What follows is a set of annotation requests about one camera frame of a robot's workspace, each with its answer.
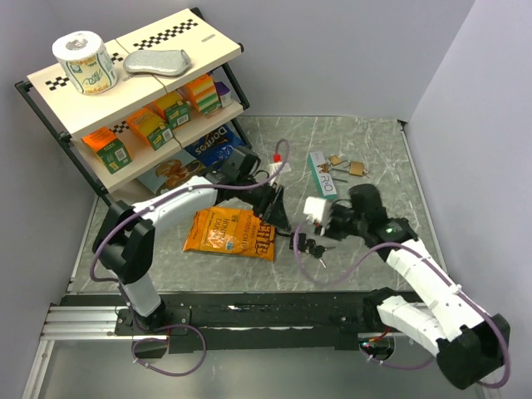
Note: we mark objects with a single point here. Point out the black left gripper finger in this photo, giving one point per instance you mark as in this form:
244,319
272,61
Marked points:
276,215
272,192

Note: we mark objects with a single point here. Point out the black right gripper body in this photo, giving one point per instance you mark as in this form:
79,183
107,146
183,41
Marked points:
342,221

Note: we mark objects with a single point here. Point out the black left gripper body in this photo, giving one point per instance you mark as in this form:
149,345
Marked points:
258,198

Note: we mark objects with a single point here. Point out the black Kaijing padlock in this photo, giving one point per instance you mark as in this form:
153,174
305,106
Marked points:
298,241

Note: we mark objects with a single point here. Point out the black padlock key bunch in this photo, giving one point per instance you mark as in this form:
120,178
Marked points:
317,250

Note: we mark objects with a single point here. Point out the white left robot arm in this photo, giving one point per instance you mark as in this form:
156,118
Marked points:
126,239

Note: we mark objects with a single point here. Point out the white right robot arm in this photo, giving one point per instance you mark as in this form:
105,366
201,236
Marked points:
469,345

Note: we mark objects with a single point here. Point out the green white toothpaste box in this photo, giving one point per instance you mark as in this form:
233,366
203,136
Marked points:
321,176

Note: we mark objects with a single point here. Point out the orange Kettle chips bag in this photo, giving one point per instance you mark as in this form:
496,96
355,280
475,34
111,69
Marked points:
238,232

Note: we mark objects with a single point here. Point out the large brass padlock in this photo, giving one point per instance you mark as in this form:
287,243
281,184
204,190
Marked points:
353,169

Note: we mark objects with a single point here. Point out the small brass padlock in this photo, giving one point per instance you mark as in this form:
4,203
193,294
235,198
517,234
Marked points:
334,160

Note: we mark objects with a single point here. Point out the blue Doritos bag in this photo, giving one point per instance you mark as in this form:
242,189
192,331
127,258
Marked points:
215,146

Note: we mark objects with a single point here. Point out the brown pretzel snack bag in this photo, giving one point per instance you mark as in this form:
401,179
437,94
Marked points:
171,173

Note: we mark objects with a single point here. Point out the purple white small box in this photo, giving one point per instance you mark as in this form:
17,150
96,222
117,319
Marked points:
224,93

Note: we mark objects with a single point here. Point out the colourful sponge pack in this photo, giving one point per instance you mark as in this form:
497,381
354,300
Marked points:
202,94

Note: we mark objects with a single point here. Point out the right orange green box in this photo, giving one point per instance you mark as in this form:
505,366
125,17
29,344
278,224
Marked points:
173,108

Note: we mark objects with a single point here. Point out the orange green box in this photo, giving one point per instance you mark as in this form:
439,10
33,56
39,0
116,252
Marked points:
173,108
150,127
108,149

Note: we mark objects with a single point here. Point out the middle orange green box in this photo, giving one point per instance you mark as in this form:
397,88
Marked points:
150,127

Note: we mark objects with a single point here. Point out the beige black shelf rack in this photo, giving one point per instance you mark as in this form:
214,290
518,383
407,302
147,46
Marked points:
69,116

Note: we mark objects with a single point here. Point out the left orange green box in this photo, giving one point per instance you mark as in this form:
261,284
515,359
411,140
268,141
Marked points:
108,149

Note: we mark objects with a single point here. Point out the silver glitter sponge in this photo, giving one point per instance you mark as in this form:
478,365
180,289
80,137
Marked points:
170,63

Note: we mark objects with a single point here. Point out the toilet paper roll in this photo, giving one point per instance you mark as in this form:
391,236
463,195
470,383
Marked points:
85,60

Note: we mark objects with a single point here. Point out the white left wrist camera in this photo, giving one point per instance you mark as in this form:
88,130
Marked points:
277,167

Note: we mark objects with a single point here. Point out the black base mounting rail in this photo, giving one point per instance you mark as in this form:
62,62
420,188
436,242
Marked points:
275,320

